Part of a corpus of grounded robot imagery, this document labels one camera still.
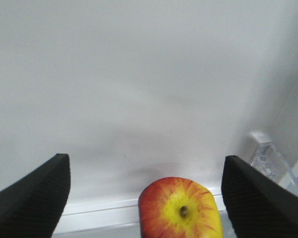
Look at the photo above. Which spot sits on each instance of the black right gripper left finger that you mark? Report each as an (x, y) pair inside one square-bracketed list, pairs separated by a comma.
[(32, 206)]

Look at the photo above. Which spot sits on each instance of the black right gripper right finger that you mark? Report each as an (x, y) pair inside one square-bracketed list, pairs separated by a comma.
[(260, 203)]

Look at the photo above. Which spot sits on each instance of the red yellow apple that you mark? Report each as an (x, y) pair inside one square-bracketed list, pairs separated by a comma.
[(175, 207)]

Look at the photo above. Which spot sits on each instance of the upper clear door bin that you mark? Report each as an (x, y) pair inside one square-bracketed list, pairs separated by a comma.
[(275, 168)]

